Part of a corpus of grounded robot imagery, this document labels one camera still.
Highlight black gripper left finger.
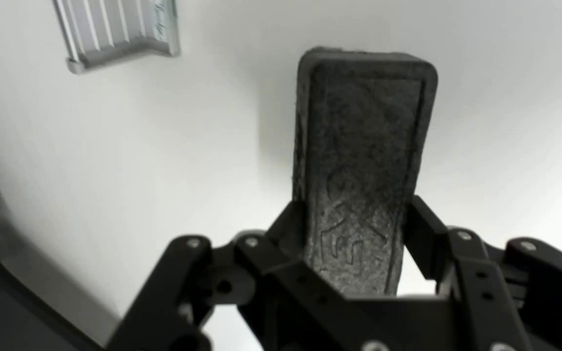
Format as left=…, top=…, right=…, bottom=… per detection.
left=104, top=198, right=309, bottom=351

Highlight black felt board eraser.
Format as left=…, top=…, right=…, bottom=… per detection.
left=291, top=44, right=442, bottom=299

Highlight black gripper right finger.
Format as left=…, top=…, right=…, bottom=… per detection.
left=401, top=192, right=562, bottom=351

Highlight white whiteboard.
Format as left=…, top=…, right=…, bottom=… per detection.
left=0, top=0, right=562, bottom=351

